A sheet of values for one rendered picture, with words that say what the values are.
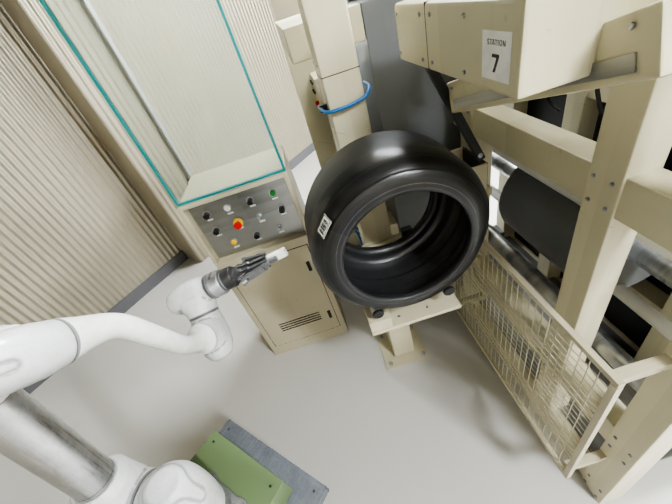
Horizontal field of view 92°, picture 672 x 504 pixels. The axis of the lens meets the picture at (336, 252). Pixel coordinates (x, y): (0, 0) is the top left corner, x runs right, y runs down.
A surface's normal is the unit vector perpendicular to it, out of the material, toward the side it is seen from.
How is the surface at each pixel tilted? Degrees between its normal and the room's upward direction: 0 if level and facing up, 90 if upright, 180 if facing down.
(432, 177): 80
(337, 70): 90
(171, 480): 9
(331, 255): 87
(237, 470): 4
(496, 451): 0
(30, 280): 90
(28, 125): 90
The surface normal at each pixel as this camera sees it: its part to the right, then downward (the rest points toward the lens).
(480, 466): -0.25, -0.75
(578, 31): 0.18, 0.59
